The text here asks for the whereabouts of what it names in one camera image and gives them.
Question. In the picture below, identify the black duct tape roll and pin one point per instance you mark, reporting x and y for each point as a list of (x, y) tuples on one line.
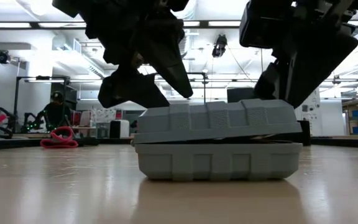
[(304, 133)]

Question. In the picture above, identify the person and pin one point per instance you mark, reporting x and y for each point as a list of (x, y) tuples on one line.
[(56, 113)]

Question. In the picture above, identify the background robot green lights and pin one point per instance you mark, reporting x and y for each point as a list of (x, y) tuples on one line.
[(31, 123)]

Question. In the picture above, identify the black ceiling camera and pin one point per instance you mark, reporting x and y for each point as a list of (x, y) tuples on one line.
[(2, 57), (219, 46)]

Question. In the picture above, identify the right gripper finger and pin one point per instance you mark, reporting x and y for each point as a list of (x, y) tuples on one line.
[(269, 82), (315, 71)]

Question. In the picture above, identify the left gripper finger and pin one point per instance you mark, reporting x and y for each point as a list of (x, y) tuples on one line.
[(169, 68), (132, 90)]

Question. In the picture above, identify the black work glove red cuff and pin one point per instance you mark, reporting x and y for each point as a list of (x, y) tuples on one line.
[(59, 141)]

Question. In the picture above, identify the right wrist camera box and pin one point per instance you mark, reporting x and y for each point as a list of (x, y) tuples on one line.
[(256, 25)]

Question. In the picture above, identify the black aluminium rig frame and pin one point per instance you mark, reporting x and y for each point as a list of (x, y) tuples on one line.
[(11, 144)]

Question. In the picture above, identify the white pillar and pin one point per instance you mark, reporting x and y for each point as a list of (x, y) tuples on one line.
[(309, 118)]

